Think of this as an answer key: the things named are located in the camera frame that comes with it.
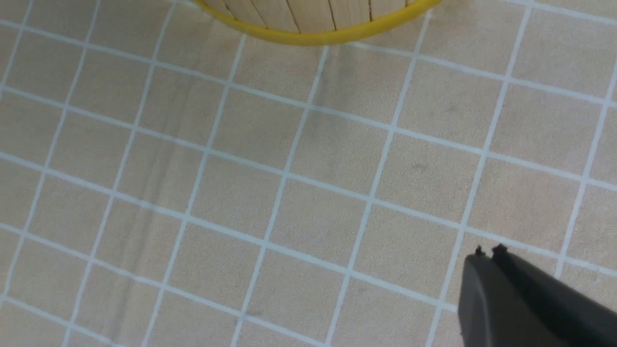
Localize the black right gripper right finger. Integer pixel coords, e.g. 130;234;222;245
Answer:
492;244;616;347

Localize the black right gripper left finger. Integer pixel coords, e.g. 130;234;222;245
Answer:
458;246;566;347

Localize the bamboo steamer tray yellow rim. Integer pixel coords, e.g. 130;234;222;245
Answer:
198;0;438;46

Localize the checkered beige tablecloth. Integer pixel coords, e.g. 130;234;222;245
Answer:
1;0;616;347

